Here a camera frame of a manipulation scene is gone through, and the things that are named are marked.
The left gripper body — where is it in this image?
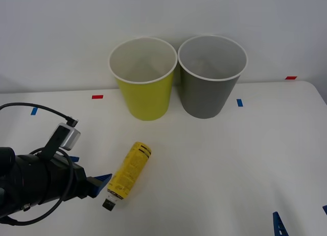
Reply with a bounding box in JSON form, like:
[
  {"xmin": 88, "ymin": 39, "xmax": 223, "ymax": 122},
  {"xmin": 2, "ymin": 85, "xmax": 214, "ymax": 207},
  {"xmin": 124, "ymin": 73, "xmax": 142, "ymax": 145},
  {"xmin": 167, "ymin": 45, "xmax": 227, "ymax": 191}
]
[{"xmin": 14, "ymin": 151, "xmax": 91, "ymax": 211}]

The yellow plastic bottle black cap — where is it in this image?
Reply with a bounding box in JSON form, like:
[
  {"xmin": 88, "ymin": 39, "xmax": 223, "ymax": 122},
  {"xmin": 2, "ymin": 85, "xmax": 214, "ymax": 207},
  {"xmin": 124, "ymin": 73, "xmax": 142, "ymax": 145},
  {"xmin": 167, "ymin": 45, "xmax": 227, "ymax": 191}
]
[{"xmin": 102, "ymin": 141, "xmax": 152, "ymax": 211}]

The yellow-green plastic waste bin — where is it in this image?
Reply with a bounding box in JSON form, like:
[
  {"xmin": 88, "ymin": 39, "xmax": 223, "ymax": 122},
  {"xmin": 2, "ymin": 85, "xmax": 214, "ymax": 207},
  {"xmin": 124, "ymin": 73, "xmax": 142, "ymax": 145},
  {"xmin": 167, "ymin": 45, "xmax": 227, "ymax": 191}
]
[{"xmin": 108, "ymin": 36, "xmax": 178, "ymax": 122}]

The grey plastic waste bin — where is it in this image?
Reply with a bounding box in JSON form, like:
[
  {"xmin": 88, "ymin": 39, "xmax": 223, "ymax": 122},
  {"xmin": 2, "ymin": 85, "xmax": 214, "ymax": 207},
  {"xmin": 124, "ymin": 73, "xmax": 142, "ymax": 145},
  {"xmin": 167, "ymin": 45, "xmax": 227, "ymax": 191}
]
[{"xmin": 177, "ymin": 34, "xmax": 249, "ymax": 119}]

